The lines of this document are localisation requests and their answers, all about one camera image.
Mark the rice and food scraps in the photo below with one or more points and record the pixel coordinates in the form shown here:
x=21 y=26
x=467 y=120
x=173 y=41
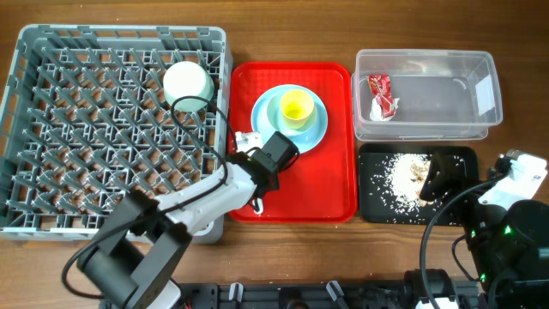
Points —
x=391 y=189

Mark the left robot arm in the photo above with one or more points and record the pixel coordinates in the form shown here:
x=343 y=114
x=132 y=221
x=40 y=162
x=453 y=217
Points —
x=132 y=257

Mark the yellow plastic cup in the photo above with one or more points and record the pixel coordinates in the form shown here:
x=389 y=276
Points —
x=296 y=106

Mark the red snack wrapper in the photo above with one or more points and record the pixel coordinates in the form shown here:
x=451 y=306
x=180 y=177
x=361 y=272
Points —
x=380 y=84

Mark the mint green bowl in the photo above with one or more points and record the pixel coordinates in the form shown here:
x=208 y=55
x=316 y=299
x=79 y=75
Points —
x=187 y=78

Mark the white plastic spoon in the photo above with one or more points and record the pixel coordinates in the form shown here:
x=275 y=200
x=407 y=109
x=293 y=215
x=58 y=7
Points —
x=257 y=205

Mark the black waste tray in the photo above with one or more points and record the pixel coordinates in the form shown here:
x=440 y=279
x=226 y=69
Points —
x=465 y=158

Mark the red plastic tray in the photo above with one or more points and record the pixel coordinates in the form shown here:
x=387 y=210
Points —
x=321 y=187

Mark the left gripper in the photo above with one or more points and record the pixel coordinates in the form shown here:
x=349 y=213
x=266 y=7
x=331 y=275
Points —
x=276 y=179

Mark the small green saucer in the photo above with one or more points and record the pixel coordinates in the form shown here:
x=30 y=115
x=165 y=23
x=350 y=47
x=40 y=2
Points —
x=275 y=117

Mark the white tissue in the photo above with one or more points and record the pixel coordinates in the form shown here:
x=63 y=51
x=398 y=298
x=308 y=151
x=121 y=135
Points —
x=382 y=108

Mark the clear plastic bin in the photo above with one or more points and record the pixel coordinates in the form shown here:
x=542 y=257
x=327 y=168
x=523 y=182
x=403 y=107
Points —
x=441 y=95

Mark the grey dishwasher rack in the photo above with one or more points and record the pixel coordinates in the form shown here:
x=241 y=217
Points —
x=84 y=119

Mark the light blue plate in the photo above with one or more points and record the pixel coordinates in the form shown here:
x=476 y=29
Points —
x=266 y=118

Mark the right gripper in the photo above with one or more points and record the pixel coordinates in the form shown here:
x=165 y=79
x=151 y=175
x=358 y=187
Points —
x=449 y=177

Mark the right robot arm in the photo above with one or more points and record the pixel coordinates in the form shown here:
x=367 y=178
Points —
x=505 y=229

